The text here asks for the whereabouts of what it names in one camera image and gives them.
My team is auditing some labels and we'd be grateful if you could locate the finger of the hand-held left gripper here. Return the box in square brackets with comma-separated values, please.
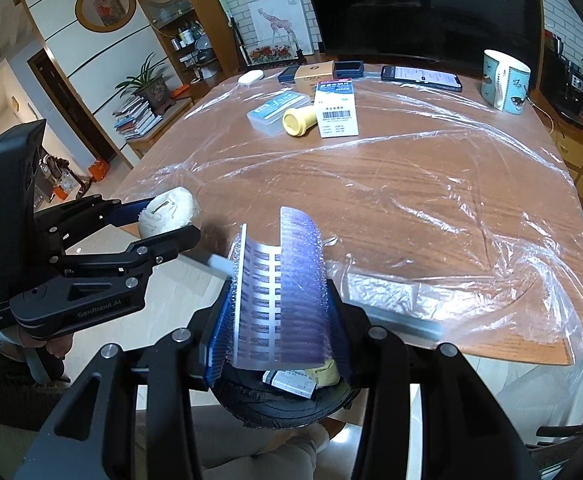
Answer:
[34, 195, 159, 256]
[51, 224, 202, 281]

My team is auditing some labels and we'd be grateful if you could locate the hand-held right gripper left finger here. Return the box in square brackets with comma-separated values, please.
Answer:
[14, 280, 237, 480]

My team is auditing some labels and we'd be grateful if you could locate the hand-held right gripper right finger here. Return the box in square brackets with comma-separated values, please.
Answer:
[321, 277, 542, 480]

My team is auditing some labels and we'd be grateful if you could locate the white paper ball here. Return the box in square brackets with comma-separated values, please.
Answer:
[138, 186, 201, 240]

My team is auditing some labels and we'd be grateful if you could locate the black trash bin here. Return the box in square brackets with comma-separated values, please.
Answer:
[211, 355, 365, 431]

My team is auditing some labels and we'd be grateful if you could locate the person's left hand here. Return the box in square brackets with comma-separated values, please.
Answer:
[36, 332, 74, 361]

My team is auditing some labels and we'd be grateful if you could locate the yellow crumpled wrapper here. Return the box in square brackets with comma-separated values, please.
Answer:
[305, 359, 342, 388]

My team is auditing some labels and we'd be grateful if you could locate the white medicine box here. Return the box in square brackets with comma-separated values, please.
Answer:
[262, 369, 318, 401]
[314, 79, 361, 139]

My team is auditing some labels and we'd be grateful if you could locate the stack of books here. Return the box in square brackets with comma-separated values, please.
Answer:
[112, 95, 164, 142]

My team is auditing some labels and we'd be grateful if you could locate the person's leg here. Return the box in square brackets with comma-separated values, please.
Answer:
[191, 405, 332, 480]

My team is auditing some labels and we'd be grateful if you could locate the large potted plant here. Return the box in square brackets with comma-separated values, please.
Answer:
[116, 52, 179, 116]

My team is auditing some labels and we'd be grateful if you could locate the clear plastic case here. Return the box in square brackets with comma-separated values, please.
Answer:
[246, 91, 312, 137]

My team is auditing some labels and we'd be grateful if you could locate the yellow plastic cup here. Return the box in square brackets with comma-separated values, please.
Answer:
[282, 106, 318, 137]

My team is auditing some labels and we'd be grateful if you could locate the clear plastic sheet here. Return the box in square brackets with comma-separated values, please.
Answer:
[116, 67, 583, 351]

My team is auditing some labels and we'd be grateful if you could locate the round framed picture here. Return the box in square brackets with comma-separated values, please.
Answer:
[74, 0, 137, 32]

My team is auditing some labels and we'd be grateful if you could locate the framed floral ornament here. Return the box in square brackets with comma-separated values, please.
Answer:
[241, 42, 306, 68]

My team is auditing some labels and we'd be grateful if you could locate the small cardboard box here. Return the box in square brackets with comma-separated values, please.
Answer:
[294, 61, 336, 86]

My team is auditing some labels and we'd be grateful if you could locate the dark wooden chair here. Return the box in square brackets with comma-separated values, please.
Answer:
[524, 370, 583, 466]

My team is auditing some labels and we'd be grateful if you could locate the giraffe drawing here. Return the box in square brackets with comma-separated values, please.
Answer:
[248, 0, 315, 56]

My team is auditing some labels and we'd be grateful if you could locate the black smartphone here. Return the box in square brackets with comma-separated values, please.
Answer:
[380, 64, 463, 93]

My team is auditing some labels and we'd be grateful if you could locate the blue butterfly mug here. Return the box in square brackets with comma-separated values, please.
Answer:
[480, 49, 532, 115]

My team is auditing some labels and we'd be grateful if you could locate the black television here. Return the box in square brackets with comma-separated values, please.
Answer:
[296, 0, 545, 78]

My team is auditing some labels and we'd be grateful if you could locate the black coffee machine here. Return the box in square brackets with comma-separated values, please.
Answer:
[541, 35, 583, 128]

